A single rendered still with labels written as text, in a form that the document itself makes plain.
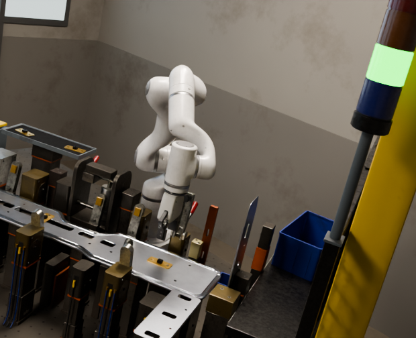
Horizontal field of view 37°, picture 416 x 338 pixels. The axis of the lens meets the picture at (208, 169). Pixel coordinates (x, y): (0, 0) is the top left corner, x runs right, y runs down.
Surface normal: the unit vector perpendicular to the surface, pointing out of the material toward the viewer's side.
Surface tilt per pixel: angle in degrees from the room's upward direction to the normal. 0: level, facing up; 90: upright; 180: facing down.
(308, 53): 90
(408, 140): 90
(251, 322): 0
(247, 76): 90
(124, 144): 90
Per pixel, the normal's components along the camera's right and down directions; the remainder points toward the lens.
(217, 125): -0.63, 0.12
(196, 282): 0.22, -0.92
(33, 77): 0.74, 0.37
